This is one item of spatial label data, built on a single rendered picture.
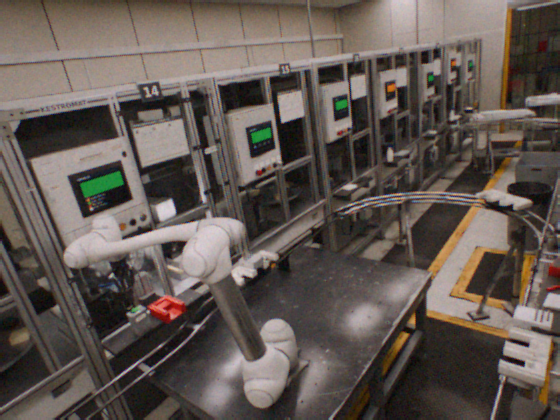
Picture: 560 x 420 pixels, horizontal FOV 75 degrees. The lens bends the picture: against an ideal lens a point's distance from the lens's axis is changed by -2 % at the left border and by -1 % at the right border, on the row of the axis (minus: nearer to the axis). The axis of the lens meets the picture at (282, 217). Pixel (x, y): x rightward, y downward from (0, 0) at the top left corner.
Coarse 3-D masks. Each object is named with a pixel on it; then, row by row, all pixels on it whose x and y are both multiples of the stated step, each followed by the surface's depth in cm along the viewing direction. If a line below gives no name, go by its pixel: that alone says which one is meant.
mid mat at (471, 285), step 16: (480, 256) 364; (496, 256) 359; (512, 256) 355; (528, 256) 351; (464, 272) 344; (480, 272) 339; (496, 272) 335; (528, 272) 328; (464, 288) 320; (480, 288) 317; (496, 288) 314; (512, 288) 310; (496, 304) 295
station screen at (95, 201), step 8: (112, 168) 169; (120, 168) 172; (88, 176) 161; (96, 176) 164; (80, 184) 159; (104, 192) 167; (112, 192) 170; (120, 192) 173; (128, 192) 176; (88, 200) 162; (96, 200) 165; (104, 200) 168; (112, 200) 171; (120, 200) 174; (88, 208) 163; (96, 208) 165
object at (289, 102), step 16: (240, 80) 334; (256, 80) 242; (272, 80) 254; (288, 80) 267; (224, 96) 222; (240, 96) 232; (256, 96) 244; (272, 96) 256; (288, 96) 268; (288, 112) 270; (288, 128) 274; (304, 128) 289; (288, 144) 276; (304, 144) 292; (288, 160) 278; (272, 176) 266; (304, 176) 330; (320, 176) 315; (240, 192) 243; (256, 192) 255; (272, 192) 268; (320, 192) 318; (256, 208) 257; (272, 208) 271; (256, 224) 259; (272, 224) 273; (256, 240) 261
